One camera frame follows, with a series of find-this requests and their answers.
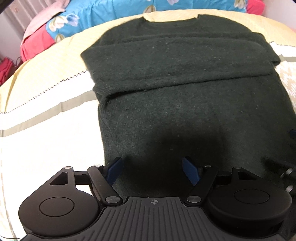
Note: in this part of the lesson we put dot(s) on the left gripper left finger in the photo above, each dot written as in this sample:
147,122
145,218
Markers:
113,170

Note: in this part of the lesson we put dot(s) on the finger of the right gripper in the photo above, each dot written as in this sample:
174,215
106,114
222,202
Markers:
283,172

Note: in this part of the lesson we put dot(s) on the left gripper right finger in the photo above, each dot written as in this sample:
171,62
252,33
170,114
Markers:
190,171

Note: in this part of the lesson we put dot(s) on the dark green knit sweater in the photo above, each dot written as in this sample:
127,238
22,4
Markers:
204,89

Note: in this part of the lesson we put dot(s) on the yellow quilted bedspread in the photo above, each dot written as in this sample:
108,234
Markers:
49,120

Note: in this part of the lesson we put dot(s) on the red bag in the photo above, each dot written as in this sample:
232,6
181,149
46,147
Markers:
6,70

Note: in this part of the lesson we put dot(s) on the red bed sheet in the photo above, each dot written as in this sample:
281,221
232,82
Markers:
34,42

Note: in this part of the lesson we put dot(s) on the blue floral bed sheet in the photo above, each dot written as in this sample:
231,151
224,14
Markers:
81,15

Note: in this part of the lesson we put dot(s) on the pink blanket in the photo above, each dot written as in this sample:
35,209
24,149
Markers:
44,16

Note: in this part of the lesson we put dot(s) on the pink floral curtain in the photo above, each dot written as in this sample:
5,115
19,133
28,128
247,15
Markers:
20,13

